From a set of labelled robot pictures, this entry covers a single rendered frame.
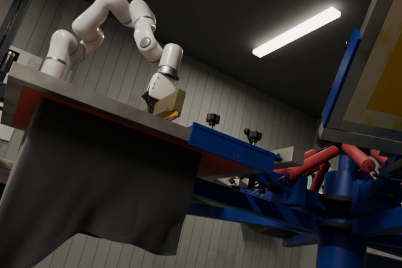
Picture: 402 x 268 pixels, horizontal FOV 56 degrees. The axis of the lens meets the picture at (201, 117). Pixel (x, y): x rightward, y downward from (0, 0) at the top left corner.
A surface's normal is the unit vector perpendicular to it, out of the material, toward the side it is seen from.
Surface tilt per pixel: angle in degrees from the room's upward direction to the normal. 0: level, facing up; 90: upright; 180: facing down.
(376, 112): 148
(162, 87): 93
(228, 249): 90
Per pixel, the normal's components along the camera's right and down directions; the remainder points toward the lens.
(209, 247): 0.51, -0.19
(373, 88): -0.18, 0.59
